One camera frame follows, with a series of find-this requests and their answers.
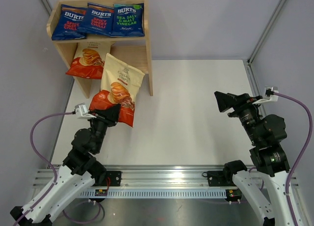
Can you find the white slotted cable duct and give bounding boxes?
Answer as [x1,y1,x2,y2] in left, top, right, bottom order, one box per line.
[78,189,227,199]

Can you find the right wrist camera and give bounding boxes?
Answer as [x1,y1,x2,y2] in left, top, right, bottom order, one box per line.
[253,86,279,105]

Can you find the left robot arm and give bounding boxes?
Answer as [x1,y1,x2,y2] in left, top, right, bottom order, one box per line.
[10,103,121,226]

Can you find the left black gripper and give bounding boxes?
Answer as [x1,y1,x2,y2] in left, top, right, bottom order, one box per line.
[87,103,121,153]

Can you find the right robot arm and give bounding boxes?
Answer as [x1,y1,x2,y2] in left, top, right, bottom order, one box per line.
[214,87,313,226]

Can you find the Burts sea salt vinegar bag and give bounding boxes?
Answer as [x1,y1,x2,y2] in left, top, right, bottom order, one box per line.
[111,3,145,37]

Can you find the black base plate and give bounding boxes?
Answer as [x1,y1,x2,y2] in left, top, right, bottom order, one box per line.
[94,170,122,187]
[202,170,235,187]

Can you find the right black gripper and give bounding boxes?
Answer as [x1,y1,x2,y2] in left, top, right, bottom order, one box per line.
[214,91,262,144]

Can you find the blue Burts chilli bag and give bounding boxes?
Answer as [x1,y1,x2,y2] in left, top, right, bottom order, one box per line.
[52,4,87,41]

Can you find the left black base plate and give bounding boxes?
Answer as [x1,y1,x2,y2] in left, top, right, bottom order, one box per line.
[94,170,122,187]

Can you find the cassava chips bag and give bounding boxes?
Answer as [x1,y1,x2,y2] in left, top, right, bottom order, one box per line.
[89,53,145,127]
[66,42,113,80]

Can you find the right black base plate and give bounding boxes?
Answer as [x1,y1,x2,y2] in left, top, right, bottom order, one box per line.
[202,170,235,187]

